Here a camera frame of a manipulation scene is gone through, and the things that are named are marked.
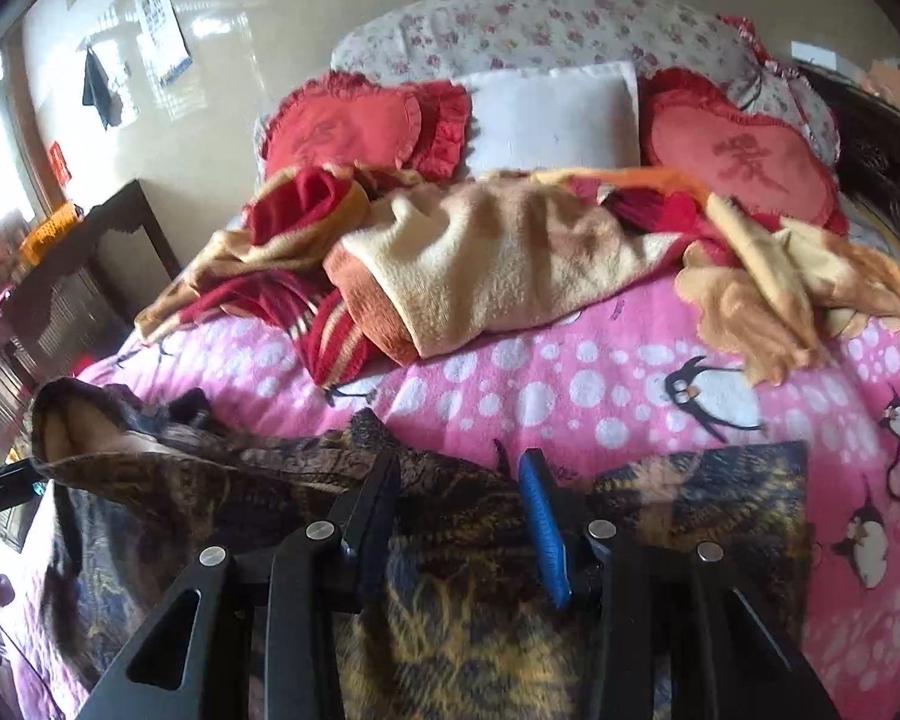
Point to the navy brown patterned garment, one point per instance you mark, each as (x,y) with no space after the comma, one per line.
(457,630)

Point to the dark wooden cabinet left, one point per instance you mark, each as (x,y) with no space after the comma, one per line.
(67,300)

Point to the red striped blanket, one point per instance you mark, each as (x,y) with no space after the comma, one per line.
(337,345)

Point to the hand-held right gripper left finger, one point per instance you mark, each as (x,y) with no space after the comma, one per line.
(371,510)

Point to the red wall sticker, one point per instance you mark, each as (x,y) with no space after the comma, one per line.
(58,163)

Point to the dark hanging cloth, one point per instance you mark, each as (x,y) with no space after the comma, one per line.
(101,90)

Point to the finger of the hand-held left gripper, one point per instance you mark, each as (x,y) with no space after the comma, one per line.
(189,406)

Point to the dark carved wooden nightstand right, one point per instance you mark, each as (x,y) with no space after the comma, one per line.
(877,157)

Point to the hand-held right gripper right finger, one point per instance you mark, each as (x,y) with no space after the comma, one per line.
(544,525)

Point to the red heart-shaped ruffled pillow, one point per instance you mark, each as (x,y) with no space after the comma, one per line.
(742,157)
(345,124)

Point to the pink penguin print blanket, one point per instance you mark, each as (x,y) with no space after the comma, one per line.
(570,390)

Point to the orange cream fleece blanket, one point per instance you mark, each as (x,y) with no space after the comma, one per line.
(495,255)

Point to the white pillow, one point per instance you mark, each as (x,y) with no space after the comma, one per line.
(555,120)

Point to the wall calendar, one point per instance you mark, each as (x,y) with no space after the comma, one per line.
(163,26)

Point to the floral padded headboard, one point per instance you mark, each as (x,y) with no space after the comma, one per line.
(540,22)

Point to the orange basket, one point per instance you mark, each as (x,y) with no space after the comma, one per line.
(49,232)

